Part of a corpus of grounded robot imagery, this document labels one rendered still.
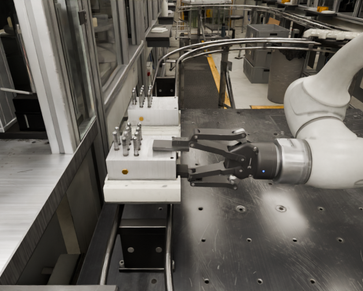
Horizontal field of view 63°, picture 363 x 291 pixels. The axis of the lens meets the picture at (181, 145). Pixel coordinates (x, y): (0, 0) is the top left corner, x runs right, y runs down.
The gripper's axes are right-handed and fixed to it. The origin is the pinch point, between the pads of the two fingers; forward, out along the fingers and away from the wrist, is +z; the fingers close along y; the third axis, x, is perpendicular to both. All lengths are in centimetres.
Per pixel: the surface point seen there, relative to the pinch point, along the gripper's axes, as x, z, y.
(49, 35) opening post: -0.8, 19.6, 22.1
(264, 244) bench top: 1.6, -22.1, -21.7
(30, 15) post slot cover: -0.6, 21.9, 25.1
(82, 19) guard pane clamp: -18.4, 19.5, 22.5
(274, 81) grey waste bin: -264, -104, -64
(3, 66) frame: -13.4, 36.1, 13.2
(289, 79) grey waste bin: -257, -117, -59
